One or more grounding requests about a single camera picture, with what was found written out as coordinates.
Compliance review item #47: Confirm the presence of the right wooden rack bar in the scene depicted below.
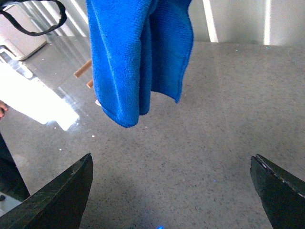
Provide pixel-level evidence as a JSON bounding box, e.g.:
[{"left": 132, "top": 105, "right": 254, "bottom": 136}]
[{"left": 86, "top": 80, "right": 93, "bottom": 88}]

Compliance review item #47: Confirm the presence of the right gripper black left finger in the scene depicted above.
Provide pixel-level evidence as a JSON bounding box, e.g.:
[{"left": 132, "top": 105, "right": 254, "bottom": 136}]
[{"left": 0, "top": 153, "right": 93, "bottom": 229}]

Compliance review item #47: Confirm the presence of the person hand at edge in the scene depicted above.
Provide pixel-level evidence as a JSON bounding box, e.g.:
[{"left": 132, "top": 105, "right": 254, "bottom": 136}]
[{"left": 0, "top": 100, "right": 9, "bottom": 120}]

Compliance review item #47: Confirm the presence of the black cable loop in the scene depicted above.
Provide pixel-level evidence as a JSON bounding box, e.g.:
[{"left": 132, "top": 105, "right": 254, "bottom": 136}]
[{"left": 0, "top": 0, "right": 67, "bottom": 37}]

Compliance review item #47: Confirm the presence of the white appliance box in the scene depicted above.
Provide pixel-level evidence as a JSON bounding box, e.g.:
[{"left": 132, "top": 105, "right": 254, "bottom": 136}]
[{"left": 0, "top": 5, "right": 47, "bottom": 60}]

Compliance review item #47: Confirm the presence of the left wooden rack bar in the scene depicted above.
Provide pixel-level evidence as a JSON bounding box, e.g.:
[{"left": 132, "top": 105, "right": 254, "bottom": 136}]
[{"left": 74, "top": 59, "right": 92, "bottom": 78}]

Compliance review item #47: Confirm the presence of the blue microfiber cloth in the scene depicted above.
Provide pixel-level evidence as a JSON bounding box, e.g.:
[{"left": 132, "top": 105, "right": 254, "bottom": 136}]
[{"left": 86, "top": 0, "right": 193, "bottom": 128}]

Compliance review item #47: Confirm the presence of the wooden rack bar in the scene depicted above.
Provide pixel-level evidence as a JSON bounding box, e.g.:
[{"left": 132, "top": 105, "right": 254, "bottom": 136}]
[
  {"left": 74, "top": 59, "right": 92, "bottom": 78},
  {"left": 86, "top": 80, "right": 93, "bottom": 88}
]

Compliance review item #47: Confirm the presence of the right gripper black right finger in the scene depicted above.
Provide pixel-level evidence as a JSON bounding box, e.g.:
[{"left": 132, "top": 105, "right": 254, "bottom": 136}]
[{"left": 250, "top": 154, "right": 305, "bottom": 229}]

